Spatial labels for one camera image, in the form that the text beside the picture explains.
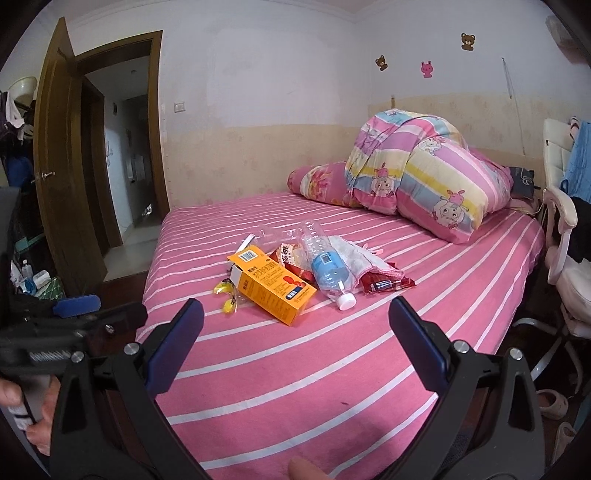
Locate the yellow candy wrapper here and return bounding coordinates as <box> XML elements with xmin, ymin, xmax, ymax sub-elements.
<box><xmin>212</xmin><ymin>278</ymin><xmax>245</xmax><ymax>314</ymax></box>

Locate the orange medicine box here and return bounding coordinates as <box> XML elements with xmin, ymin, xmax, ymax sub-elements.
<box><xmin>228</xmin><ymin>246</ymin><xmax>317</xmax><ymax>325</ymax></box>

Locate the white pink tissue cloth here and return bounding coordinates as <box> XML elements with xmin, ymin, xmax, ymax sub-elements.
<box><xmin>329</xmin><ymin>236</ymin><xmax>397</xmax><ymax>290</ymax></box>

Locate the clear plastic water bottle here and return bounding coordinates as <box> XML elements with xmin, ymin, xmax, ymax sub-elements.
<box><xmin>301</xmin><ymin>221</ymin><xmax>356</xmax><ymax>311</ymax></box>

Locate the clear plastic zip bag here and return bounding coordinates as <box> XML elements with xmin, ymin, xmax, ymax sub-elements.
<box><xmin>236</xmin><ymin>224</ymin><xmax>303</xmax><ymax>255</ymax></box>

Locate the red noodle snack packet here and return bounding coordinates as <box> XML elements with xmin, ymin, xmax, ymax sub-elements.
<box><xmin>270</xmin><ymin>243</ymin><xmax>318</xmax><ymax>287</ymax></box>

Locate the person's left hand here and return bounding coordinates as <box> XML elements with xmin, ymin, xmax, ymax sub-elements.
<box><xmin>1</xmin><ymin>375</ymin><xmax>60</xmax><ymax>456</ymax></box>

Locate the person's right hand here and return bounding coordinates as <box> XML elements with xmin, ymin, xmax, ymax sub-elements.
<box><xmin>287</xmin><ymin>457</ymin><xmax>332</xmax><ymax>480</ymax></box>

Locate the pink striped bed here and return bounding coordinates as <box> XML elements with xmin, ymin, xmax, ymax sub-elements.
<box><xmin>139</xmin><ymin>193</ymin><xmax>544</xmax><ymax>479</ymax></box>

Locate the brown wooden door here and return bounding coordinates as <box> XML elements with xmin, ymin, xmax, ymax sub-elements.
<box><xmin>33</xmin><ymin>17</ymin><xmax>106</xmax><ymax>296</ymax></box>

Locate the pink slipper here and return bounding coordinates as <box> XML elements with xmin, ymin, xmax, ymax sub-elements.
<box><xmin>536</xmin><ymin>389</ymin><xmax>569</xmax><ymax>420</ymax></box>

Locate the white office chair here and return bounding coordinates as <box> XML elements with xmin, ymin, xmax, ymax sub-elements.
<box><xmin>515</xmin><ymin>118</ymin><xmax>590</xmax><ymax>393</ymax></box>

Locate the colourful cartoon folded quilt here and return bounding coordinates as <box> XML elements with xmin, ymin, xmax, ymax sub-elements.
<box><xmin>345</xmin><ymin>109</ymin><xmax>513</xmax><ymax>244</ymax></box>

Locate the pink floral pillow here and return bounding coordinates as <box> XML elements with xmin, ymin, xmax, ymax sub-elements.
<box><xmin>287</xmin><ymin>161</ymin><xmax>362</xmax><ymax>208</ymax></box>

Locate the blue towel on chair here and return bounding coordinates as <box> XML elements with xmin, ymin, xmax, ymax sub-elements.
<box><xmin>560</xmin><ymin>117</ymin><xmax>591</xmax><ymax>203</ymax></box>

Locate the pink animal wall sticker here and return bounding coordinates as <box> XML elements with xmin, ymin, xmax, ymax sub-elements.
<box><xmin>421</xmin><ymin>61</ymin><xmax>434</xmax><ymax>78</ymax></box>

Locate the brown bear wall sticker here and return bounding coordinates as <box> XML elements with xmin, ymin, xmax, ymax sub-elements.
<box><xmin>461</xmin><ymin>33</ymin><xmax>476</xmax><ymax>52</ymax></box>
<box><xmin>375</xmin><ymin>55</ymin><xmax>389</xmax><ymax>71</ymax></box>

